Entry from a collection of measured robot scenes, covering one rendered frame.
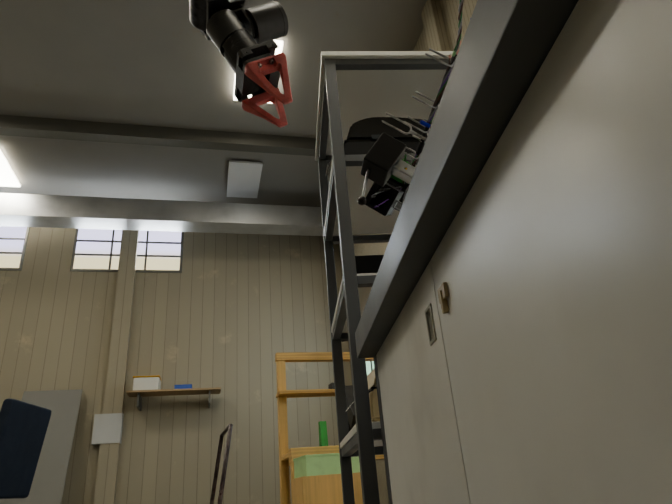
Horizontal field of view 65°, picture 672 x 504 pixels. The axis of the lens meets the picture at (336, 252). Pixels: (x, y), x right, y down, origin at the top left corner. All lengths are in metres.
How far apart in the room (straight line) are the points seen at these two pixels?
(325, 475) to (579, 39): 5.15
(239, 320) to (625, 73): 10.24
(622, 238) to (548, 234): 0.09
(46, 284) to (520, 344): 10.80
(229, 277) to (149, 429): 3.15
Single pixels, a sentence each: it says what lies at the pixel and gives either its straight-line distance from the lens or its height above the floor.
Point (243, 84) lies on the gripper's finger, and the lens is 0.87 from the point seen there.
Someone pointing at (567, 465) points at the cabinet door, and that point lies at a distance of 0.47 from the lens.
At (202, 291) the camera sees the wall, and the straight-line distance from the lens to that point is 10.69.
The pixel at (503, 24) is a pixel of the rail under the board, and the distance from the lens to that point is 0.44.
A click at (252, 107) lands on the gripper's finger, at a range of 0.88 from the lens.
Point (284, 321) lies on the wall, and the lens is 10.58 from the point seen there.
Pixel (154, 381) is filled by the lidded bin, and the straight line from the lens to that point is 9.71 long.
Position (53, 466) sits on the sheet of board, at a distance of 9.78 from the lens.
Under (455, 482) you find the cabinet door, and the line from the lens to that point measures 0.76.
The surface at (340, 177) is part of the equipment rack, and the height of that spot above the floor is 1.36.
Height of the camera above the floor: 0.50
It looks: 25 degrees up
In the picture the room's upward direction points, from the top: 5 degrees counter-clockwise
